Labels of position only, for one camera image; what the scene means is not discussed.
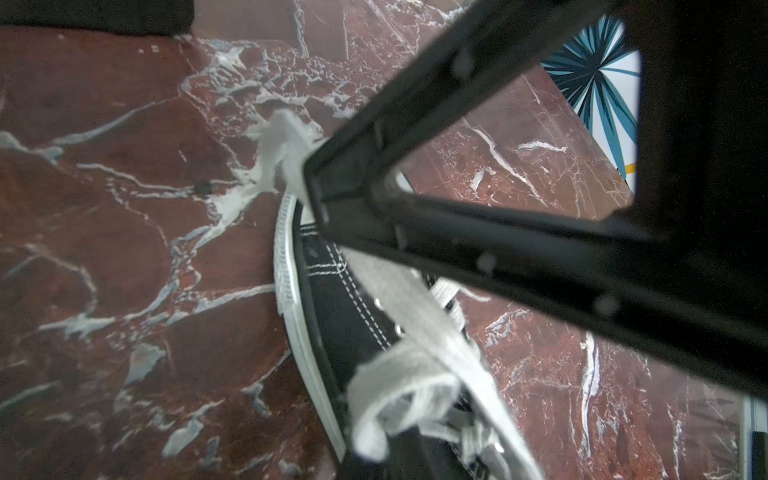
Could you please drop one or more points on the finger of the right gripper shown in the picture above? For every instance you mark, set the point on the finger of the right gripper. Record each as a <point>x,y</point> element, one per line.
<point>705,312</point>

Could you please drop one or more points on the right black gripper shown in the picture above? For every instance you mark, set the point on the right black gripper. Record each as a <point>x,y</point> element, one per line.
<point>702,131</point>

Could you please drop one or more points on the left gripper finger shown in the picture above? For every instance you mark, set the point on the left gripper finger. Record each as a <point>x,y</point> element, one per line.
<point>411,456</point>

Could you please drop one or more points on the white shoelace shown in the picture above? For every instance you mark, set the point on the white shoelace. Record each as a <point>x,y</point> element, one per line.
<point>418,379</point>

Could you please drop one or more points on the black white canvas sneaker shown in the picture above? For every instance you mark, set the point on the black white canvas sneaker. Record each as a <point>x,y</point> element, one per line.
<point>334,327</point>

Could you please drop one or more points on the black grey plastic toolbox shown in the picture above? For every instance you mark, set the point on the black grey plastic toolbox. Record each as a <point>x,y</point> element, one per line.
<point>129,17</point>

